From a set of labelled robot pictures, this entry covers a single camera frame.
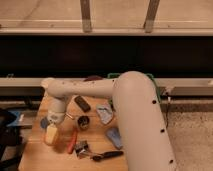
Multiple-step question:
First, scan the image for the blue plastic cup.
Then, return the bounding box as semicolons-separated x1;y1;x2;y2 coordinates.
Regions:
40;117;49;129

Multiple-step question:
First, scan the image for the black handled utensil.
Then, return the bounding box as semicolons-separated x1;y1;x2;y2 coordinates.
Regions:
79;150;124;162

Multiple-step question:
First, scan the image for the purple bowl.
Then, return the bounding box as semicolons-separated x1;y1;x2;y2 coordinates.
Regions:
84;75;103;82

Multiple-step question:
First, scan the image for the green plastic tray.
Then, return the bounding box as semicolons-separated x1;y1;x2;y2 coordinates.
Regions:
107;73;161;102

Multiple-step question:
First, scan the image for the orange carrot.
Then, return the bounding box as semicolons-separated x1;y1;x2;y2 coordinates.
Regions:
67;127;78;154

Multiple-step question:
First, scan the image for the blue white cloth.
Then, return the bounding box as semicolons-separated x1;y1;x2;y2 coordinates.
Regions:
96;104;113;125

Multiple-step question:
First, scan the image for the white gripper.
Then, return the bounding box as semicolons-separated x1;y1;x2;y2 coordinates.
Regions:
44;98;68;146

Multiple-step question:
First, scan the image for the small metal cup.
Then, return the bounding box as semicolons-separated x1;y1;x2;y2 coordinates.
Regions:
77;115;90;130

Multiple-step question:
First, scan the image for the black rectangular block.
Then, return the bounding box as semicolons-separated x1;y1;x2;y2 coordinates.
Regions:
74;96;91;112

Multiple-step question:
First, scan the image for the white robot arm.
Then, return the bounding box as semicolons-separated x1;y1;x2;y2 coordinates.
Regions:
41;71;179;171

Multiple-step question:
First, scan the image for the blue sponge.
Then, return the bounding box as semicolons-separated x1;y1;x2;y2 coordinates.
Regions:
106;127;123;149

